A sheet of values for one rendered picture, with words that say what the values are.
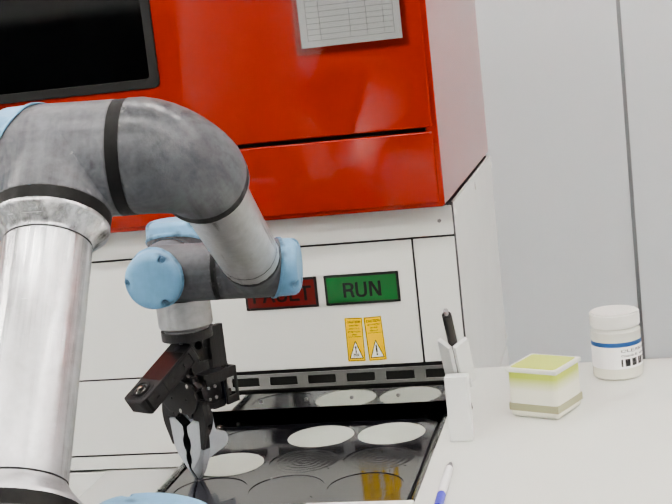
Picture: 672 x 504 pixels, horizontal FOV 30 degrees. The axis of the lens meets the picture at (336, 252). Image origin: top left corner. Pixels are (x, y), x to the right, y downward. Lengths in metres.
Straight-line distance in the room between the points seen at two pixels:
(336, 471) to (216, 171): 0.63
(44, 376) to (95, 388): 0.98
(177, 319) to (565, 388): 0.52
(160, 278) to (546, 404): 0.52
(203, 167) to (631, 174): 2.26
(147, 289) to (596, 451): 0.58
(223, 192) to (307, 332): 0.75
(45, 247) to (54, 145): 0.10
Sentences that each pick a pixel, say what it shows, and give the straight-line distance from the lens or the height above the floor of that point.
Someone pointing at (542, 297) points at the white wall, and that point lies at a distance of 3.44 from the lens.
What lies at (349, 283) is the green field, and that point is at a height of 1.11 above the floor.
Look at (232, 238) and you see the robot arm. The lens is 1.39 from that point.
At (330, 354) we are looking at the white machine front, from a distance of 1.98.
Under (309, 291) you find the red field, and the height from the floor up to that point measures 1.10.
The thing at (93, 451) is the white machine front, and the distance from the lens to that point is 2.15.
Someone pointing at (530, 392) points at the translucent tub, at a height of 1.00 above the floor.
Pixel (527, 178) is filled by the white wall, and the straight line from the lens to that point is 3.38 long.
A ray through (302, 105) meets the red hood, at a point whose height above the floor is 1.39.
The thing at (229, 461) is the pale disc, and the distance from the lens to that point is 1.85.
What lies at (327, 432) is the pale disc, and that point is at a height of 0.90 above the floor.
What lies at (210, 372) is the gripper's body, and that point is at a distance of 1.75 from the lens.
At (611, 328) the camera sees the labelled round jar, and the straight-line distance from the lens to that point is 1.80.
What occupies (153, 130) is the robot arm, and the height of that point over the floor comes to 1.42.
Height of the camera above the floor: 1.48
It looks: 9 degrees down
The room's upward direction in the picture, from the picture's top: 6 degrees counter-clockwise
